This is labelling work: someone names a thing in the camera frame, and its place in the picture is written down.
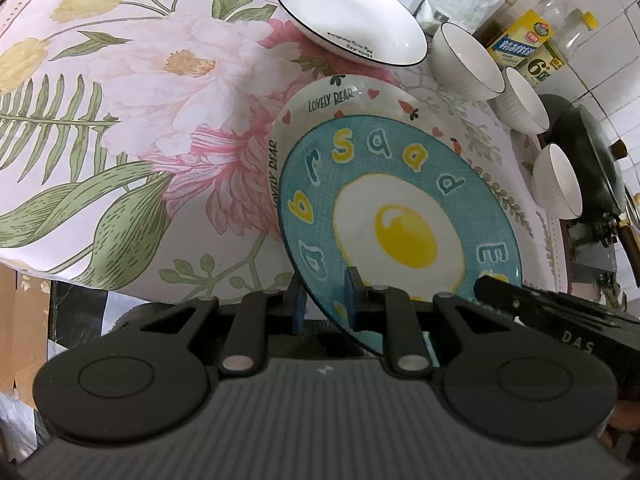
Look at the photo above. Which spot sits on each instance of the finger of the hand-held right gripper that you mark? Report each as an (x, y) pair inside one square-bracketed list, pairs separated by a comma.
[(500, 294)]

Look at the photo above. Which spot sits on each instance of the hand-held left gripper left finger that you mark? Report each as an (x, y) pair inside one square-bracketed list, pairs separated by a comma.
[(298, 307)]

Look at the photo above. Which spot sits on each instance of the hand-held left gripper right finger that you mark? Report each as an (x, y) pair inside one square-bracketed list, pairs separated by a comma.
[(352, 302)]

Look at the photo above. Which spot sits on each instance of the blue fried egg plate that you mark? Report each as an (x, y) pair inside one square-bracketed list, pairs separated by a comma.
[(400, 230)]

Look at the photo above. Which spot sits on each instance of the white black-rimmed bowl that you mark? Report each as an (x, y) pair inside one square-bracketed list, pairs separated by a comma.
[(522, 105), (460, 65), (555, 185)]

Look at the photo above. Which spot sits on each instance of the white bear print plate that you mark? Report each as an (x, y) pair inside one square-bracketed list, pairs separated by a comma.
[(325, 105)]

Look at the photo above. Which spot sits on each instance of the white black-rimmed plate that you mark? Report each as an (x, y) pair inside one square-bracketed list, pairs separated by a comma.
[(345, 10)]

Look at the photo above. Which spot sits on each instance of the metal stove fitting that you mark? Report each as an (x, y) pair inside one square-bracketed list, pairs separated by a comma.
[(612, 287)]

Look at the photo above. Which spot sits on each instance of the black gas stove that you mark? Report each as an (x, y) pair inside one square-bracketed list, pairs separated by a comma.
[(592, 247)]

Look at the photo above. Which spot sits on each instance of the glass pot lid wooden knob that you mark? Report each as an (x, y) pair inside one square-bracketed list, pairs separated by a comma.
[(605, 165)]

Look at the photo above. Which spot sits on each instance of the black cooking pot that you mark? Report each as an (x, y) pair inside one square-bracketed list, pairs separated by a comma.
[(570, 135)]

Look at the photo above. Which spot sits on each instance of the floral tablecloth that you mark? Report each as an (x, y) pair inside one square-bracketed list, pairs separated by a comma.
[(125, 135)]

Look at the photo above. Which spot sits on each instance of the clear vinegar bottle yellow cap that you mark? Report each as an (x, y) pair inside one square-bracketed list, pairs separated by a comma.
[(560, 55)]

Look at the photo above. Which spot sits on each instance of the yellow label cooking wine bottle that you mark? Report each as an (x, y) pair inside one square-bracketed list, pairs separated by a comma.
[(522, 35)]

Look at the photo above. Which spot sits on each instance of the cardboard box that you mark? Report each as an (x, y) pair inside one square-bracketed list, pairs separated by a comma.
[(22, 330)]

